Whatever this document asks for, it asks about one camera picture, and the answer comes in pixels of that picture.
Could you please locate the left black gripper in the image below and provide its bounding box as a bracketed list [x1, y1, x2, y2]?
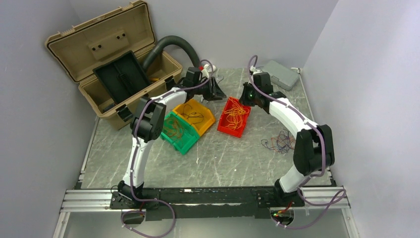
[194, 77, 227, 102]

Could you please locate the white pipe fitting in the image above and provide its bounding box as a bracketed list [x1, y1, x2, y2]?
[204, 63, 217, 73]

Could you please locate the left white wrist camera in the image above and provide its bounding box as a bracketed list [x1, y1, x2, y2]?
[199, 63, 217, 78]

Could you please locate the grey plastic case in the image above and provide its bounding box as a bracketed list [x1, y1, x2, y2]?
[262, 60, 299, 91]

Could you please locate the dark purple cable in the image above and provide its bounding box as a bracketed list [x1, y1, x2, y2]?
[182, 107, 208, 125]

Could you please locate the green plastic bin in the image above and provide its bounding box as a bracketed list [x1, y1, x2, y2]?
[160, 111, 200, 155]

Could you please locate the dark grey corrugated hose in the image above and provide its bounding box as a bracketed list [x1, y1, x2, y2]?
[142, 35, 205, 69]

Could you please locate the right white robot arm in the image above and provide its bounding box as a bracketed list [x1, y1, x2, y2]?
[239, 72, 334, 206]

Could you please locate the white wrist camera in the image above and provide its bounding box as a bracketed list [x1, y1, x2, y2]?
[199, 63, 217, 78]
[250, 65, 262, 75]

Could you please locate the black toolbox tray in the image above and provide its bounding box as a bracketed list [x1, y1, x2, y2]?
[93, 51, 151, 104]

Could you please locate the multicolour cable bundle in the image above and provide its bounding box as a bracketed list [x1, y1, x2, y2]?
[261, 130, 298, 154]

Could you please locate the red plastic bin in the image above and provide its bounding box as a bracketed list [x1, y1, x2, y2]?
[217, 97, 251, 138]

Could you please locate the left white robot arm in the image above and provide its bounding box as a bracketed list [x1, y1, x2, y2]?
[117, 67, 226, 208]

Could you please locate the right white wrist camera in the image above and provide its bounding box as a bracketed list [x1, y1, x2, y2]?
[250, 65, 262, 75]

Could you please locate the yellow plastic bin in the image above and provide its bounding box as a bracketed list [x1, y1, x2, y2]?
[172, 99, 216, 137]

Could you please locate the tan plastic toolbox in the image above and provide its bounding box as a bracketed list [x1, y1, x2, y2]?
[45, 0, 182, 130]

